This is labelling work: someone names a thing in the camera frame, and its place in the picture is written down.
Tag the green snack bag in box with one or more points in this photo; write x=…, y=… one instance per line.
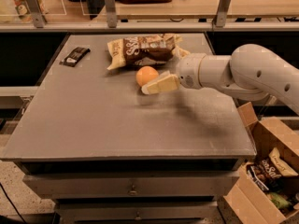
x=280, y=201

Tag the upper grey drawer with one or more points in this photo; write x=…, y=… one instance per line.
x=116, y=185

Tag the right metal bracket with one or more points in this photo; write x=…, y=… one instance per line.
x=222, y=11

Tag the orange fruit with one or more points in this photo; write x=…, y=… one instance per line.
x=145, y=75

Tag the colourful package behind glass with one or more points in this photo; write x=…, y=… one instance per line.
x=17, y=11

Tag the brown chip bag in box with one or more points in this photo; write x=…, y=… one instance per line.
x=266, y=173

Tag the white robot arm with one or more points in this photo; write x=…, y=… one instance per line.
x=250, y=73

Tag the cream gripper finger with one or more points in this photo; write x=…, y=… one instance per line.
x=180, y=53
x=163, y=83

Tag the dark snack bar wrapper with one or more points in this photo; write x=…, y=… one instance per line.
x=74, y=56

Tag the brown chip bag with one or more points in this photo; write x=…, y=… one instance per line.
x=266, y=173
x=142, y=50

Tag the grey drawer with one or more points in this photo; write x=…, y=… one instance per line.
x=135, y=211
x=116, y=185

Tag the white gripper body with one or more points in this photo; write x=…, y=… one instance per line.
x=188, y=69

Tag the metal bracket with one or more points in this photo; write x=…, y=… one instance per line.
x=38, y=18
x=222, y=11
x=111, y=13

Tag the middle metal bracket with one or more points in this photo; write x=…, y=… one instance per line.
x=111, y=13

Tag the cardboard box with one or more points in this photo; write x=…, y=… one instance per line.
x=250, y=203

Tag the lower grey drawer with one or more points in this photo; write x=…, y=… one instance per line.
x=135, y=211

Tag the left metal bracket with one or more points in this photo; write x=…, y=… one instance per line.
x=38, y=18

